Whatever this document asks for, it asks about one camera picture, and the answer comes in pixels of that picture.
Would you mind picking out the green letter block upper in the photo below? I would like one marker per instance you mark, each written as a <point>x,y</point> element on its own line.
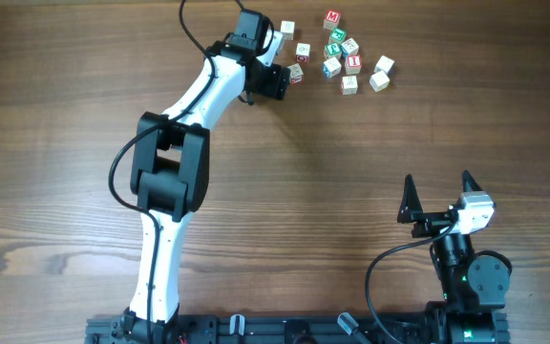
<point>337,36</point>

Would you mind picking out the red I block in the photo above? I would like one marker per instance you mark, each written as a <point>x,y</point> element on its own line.
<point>353,64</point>

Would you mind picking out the wooden block bottom centre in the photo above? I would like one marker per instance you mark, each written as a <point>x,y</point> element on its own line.
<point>349,85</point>

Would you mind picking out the plain wooden block top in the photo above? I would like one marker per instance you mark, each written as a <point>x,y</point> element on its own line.
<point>287,29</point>

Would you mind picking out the red bottom picture block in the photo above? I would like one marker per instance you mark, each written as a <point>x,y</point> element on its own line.
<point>302,53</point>

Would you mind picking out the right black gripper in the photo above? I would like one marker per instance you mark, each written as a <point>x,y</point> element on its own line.
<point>412,210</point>

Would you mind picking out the red edged picture block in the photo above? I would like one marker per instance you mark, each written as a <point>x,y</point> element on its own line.
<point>296,74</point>

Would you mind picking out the wooden block lower right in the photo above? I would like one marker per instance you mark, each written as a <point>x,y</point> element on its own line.
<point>379,81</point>

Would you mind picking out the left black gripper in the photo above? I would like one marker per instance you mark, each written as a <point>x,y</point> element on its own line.
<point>280,81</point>

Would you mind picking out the red M block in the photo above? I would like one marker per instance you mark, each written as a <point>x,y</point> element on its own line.
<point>331,20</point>

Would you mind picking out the blue edged picture block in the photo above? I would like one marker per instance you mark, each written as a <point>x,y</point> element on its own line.
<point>349,47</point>

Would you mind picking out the green J block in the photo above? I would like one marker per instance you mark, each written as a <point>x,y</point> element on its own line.
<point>332,50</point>

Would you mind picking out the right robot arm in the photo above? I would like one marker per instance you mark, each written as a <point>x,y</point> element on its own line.
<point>474,283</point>

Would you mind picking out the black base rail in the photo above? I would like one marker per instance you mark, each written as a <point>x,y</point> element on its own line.
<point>411,327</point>

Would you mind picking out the blue number 2 block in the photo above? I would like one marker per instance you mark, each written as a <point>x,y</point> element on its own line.
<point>332,67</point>

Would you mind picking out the wooden block far right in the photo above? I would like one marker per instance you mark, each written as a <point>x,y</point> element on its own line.
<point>384,64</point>

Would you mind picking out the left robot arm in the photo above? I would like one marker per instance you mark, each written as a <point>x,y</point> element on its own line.
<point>170,176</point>

